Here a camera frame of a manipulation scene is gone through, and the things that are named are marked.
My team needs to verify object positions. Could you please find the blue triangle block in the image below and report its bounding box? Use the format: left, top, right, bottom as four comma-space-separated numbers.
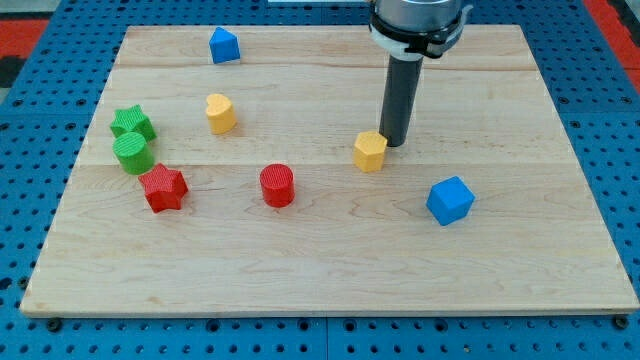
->
209, 27, 241, 64

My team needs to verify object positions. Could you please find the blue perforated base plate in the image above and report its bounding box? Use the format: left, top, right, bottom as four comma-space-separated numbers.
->
1, 1, 639, 359

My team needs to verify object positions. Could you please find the green star block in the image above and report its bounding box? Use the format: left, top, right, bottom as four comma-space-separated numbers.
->
110, 104, 157, 142

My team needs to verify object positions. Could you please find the wooden board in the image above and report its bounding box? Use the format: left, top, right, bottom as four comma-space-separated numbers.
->
21, 25, 639, 318

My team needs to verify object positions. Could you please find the red star block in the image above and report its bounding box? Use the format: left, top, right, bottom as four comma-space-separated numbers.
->
138, 163, 189, 213

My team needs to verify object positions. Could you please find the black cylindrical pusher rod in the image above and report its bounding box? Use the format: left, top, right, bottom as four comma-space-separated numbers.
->
379, 56, 423, 147

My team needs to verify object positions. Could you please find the yellow heart block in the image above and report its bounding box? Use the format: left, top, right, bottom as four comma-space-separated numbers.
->
205, 93, 237, 135

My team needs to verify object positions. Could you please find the yellow hexagon block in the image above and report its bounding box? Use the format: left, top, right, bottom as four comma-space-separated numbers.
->
353, 131, 387, 173

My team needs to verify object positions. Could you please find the red cylinder block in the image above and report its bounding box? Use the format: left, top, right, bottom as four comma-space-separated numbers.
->
259, 163, 295, 208

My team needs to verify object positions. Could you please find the green cylinder block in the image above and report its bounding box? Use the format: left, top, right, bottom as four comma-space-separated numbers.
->
112, 132, 155, 175

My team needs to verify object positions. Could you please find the blue cube block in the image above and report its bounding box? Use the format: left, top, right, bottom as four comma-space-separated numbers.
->
426, 176, 475, 226

